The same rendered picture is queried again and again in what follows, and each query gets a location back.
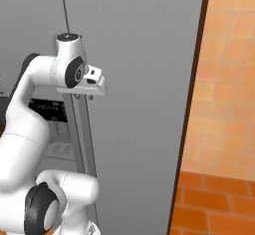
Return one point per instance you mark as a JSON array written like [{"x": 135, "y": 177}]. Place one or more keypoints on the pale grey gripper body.
[{"x": 97, "y": 87}]

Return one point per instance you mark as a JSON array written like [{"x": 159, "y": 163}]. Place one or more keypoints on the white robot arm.
[{"x": 23, "y": 136}]

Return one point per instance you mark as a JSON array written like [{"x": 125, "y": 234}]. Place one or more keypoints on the plain grey fridge door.
[{"x": 139, "y": 96}]

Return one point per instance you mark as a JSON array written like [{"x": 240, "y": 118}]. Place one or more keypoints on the dark brown fridge side panel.
[{"x": 190, "y": 96}]

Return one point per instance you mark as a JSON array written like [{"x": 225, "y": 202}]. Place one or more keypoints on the grey fridge door with dispenser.
[{"x": 30, "y": 13}]

